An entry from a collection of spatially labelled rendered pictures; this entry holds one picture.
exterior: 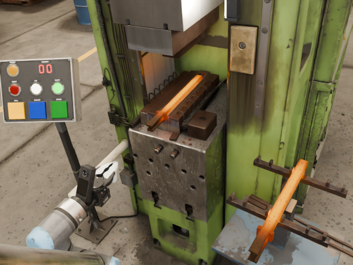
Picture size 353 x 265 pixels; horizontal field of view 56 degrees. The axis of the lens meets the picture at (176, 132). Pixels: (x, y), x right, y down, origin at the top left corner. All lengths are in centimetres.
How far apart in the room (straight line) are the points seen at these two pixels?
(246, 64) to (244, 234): 63
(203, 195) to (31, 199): 154
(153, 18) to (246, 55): 35
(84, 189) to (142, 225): 122
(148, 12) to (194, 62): 64
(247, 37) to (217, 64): 54
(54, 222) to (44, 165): 192
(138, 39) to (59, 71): 43
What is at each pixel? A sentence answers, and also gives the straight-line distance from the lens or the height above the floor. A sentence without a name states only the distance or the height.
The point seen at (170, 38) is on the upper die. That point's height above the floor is 134.
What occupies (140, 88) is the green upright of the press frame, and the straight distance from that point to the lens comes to 159.
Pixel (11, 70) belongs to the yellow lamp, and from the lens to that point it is 165.
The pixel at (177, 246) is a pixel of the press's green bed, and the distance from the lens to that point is 196.
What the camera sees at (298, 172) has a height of 96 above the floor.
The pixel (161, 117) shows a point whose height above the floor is 101.
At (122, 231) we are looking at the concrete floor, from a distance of 226.
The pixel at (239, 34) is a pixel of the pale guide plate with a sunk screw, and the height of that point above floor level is 133.
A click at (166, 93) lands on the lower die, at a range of 156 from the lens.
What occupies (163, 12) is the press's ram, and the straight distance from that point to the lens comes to 118.
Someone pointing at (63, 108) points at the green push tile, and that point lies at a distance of 154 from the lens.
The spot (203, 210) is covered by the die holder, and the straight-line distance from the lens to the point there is 157.
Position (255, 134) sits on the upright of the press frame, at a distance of 142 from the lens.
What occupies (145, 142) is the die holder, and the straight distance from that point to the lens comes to 146.
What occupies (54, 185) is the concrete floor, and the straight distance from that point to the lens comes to 272.
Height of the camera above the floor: 176
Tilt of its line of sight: 37 degrees down
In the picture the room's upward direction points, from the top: 5 degrees counter-clockwise
